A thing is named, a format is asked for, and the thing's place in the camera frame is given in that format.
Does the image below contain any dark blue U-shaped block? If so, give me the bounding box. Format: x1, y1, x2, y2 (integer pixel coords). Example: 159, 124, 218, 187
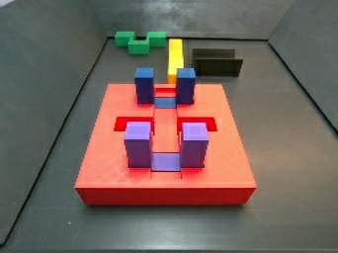
135, 68, 195, 109

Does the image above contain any yellow long block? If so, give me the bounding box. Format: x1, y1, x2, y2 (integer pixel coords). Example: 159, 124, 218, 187
169, 39, 183, 84

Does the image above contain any green U-shaped block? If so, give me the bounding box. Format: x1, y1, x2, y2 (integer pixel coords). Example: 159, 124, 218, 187
115, 31, 167, 55

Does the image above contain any black angled bracket stand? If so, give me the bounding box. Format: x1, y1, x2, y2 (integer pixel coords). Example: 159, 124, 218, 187
191, 48, 244, 77

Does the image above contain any purple U-shaped block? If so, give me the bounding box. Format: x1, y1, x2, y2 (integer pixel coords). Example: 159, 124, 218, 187
125, 122, 209, 172

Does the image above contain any red board with slots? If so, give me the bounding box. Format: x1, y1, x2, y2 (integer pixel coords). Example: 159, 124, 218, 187
75, 84, 257, 206

